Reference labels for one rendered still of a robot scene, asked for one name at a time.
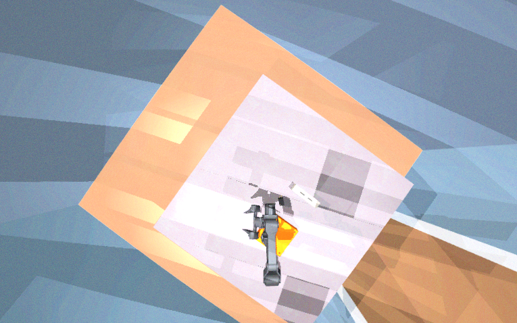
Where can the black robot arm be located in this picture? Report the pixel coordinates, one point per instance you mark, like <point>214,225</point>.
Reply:
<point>271,273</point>

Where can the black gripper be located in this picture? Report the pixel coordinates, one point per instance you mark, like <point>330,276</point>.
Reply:
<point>257,222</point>

